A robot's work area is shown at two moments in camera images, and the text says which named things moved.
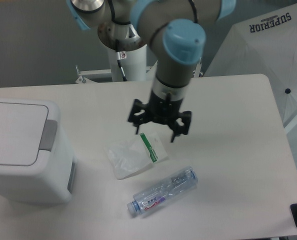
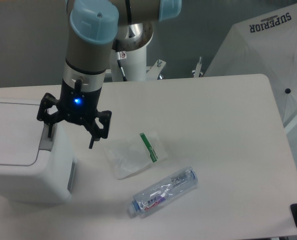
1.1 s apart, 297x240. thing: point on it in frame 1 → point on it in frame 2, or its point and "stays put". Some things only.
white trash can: x=31 y=158 stays put
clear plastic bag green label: x=128 y=157 stays put
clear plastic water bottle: x=181 y=182 stays put
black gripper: x=161 y=111 → x=78 y=106
